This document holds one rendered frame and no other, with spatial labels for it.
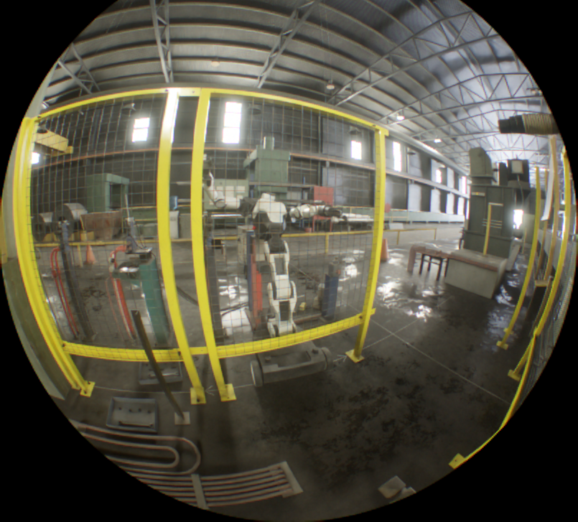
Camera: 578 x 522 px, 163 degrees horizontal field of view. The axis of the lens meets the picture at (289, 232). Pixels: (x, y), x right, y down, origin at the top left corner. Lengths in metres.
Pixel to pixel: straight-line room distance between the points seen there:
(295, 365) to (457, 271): 3.20
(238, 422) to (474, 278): 3.68
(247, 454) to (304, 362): 0.76
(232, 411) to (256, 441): 0.27
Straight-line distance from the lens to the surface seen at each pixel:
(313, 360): 1.53
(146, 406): 1.65
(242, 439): 1.38
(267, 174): 9.71
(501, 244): 4.44
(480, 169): 4.70
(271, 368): 1.46
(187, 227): 6.68
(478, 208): 4.57
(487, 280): 3.83
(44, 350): 1.83
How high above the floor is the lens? 1.26
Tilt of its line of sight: 9 degrees down
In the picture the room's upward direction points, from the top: 1 degrees clockwise
